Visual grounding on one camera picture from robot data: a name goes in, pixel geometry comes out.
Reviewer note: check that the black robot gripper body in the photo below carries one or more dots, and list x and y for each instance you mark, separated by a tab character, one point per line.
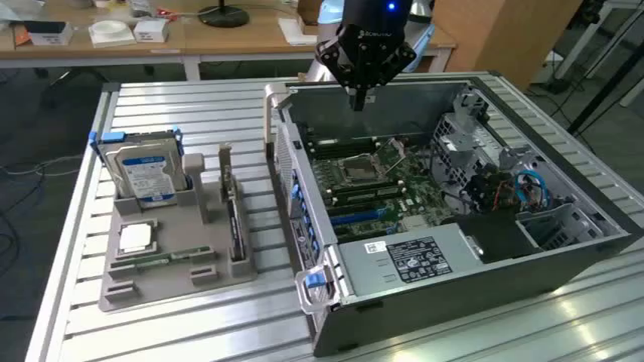
375	22

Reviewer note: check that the graphics card with black fan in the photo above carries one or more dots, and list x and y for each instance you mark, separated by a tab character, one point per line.
237	230

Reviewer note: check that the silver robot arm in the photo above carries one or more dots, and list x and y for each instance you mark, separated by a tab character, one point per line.
321	73

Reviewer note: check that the white paper stack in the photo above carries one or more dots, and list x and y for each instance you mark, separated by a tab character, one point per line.
293	34

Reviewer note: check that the brown cardboard box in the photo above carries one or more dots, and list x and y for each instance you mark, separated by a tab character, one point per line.
307	13

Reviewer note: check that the wooden cabinet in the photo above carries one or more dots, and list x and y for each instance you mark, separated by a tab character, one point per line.
503	45

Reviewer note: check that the wooden desk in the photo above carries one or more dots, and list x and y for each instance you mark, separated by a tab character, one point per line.
227	41

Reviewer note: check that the black lamp base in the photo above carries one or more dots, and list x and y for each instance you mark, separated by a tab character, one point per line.
224	17

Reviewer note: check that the RAM stick with white label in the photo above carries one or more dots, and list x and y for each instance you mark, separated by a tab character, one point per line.
324	142

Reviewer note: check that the perforated metal drive cage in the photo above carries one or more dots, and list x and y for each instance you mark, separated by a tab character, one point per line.
452	147

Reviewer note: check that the metal socket cover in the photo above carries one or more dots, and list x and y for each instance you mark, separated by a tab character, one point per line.
392	154

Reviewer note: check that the CPU socket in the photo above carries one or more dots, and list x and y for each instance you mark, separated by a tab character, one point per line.
359	169

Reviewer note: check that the white desk label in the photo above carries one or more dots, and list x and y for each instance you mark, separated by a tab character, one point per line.
164	50

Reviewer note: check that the green motherboard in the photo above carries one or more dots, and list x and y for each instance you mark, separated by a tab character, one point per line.
412	188

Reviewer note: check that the plain white box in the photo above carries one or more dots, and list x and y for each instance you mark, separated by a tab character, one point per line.
151	34

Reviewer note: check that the black RAM stick in slot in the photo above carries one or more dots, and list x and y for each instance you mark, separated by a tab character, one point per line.
361	193

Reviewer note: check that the black slanted stand pole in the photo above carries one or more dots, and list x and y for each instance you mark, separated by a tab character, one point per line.
605	75

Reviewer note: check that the blue expansion slot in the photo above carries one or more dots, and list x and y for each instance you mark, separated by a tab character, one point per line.
357	218

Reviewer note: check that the white round container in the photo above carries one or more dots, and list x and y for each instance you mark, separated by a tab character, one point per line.
113	34

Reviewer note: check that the hard disk in blue caddy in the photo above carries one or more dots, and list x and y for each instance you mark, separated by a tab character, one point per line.
145	173

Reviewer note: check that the black chair base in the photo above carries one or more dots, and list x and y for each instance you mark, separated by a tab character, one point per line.
65	79

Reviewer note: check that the grey metal disk bay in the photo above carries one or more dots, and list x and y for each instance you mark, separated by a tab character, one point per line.
553	226

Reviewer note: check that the white box with black top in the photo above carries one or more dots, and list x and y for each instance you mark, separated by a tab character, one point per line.
47	37

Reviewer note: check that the grey parts rack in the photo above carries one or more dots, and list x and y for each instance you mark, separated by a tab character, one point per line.
176	234

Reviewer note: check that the grey power supply unit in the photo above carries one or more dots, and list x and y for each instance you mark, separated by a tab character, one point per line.
361	271

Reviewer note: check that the orange booklet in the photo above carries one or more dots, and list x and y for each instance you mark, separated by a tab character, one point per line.
21	37

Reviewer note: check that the silver CPU chip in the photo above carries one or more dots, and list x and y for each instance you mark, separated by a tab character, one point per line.
136	239

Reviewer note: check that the clear plastic bag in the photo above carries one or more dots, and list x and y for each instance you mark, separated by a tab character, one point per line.
20	9

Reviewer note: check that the open black PC case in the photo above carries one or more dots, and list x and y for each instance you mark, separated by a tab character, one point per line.
452	294

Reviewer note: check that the green RAM stick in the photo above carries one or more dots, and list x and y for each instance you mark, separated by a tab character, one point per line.
156	258

